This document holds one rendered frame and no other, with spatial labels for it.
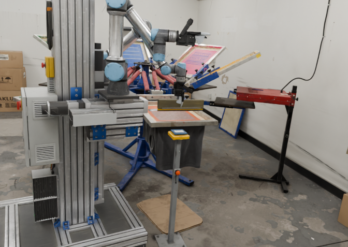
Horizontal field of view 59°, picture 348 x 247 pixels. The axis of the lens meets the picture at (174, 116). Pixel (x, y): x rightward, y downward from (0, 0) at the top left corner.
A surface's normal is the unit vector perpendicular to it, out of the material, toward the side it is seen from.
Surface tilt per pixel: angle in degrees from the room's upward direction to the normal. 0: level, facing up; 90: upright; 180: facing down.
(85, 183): 90
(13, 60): 90
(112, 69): 98
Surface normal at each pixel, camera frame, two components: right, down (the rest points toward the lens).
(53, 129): 0.46, 0.26
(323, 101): -0.95, 0.02
